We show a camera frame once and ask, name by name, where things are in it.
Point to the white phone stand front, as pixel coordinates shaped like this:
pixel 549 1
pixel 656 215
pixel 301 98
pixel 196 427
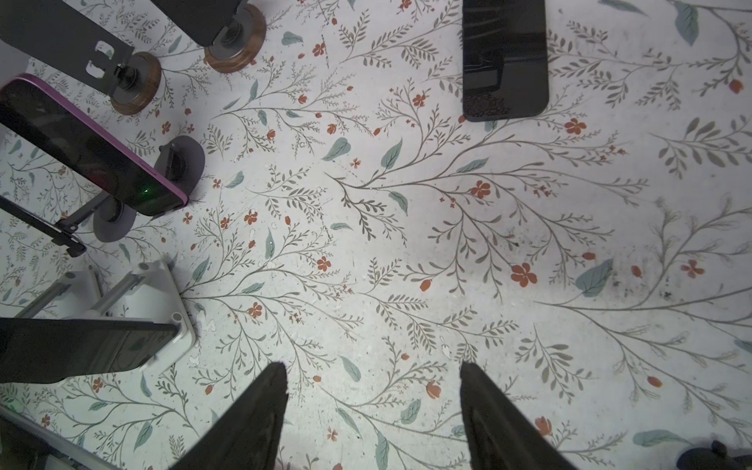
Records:
pixel 145 294

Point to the wooden base stand back-right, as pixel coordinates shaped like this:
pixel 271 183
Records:
pixel 231 32

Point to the purple-edged phone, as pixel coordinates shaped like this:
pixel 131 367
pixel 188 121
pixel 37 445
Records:
pixel 49 121

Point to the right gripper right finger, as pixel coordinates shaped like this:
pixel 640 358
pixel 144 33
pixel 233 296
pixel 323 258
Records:
pixel 498 435

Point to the grey phone stand middle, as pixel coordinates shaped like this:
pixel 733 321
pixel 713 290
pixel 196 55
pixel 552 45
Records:
pixel 111 220

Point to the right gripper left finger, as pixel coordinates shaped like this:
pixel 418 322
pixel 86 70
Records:
pixel 248 435

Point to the grey phone stand left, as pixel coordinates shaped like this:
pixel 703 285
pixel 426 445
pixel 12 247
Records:
pixel 182 162

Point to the grey phone stand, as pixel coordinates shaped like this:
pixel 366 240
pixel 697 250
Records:
pixel 111 220
pixel 182 162

